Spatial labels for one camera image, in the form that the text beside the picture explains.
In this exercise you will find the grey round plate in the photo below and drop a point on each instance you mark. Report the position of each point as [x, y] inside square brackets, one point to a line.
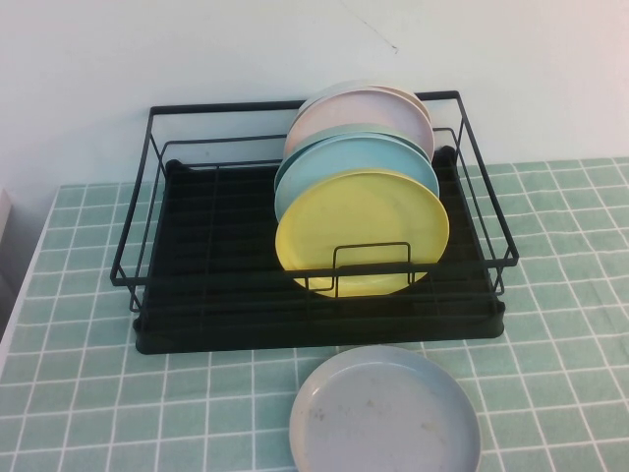
[383, 423]

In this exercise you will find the yellow round plate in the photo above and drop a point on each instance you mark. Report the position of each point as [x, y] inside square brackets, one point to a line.
[344, 226]

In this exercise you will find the light blue round plate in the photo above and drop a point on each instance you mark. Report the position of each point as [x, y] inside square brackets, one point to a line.
[363, 155]

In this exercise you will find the green round plate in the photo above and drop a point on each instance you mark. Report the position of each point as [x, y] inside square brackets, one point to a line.
[319, 133]

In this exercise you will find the pink round plate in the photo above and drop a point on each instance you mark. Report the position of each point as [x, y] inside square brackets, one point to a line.
[363, 110]

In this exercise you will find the cream round plate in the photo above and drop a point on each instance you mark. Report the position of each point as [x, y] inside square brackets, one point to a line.
[418, 101]

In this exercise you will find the green checkered tablecloth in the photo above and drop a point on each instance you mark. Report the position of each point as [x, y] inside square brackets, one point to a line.
[147, 418]

